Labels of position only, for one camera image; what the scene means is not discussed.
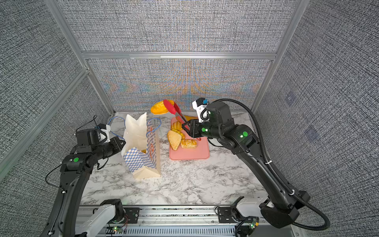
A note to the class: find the pink plastic tray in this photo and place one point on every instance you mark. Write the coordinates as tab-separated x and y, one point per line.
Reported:
200	153

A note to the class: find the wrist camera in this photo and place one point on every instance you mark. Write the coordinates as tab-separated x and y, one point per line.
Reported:
199	106
103	130

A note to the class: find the long oval bread loaf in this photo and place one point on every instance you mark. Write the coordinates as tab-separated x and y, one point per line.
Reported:
188	118

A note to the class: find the checkered paper bag blue handles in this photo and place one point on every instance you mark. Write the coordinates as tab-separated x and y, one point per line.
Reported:
141	152

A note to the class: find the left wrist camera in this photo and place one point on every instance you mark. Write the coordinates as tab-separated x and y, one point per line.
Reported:
103	130

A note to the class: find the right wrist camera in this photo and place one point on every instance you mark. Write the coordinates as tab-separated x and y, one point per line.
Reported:
199	106

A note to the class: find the red kitchen tongs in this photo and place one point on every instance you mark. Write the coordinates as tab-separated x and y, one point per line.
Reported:
176	111

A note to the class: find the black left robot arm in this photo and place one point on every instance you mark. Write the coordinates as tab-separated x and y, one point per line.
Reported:
76	169

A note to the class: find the small ridged yellow bun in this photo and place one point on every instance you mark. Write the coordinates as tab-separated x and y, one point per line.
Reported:
176	126

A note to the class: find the oval golden bread bun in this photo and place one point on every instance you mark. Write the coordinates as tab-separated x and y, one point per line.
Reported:
159	108

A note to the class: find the square glazed pastry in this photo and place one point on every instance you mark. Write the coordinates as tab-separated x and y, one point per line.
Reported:
188	144

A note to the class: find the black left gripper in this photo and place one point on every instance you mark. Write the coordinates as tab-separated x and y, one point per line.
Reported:
115	140

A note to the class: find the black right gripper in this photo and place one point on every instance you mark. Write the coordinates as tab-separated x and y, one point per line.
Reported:
196	131

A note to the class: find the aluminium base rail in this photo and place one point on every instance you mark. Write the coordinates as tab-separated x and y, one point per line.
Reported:
186	221

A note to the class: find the triangular tan bread slice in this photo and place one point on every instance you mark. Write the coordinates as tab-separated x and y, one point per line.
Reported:
174	139

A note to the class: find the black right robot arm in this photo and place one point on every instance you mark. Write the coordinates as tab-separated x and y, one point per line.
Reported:
215	122

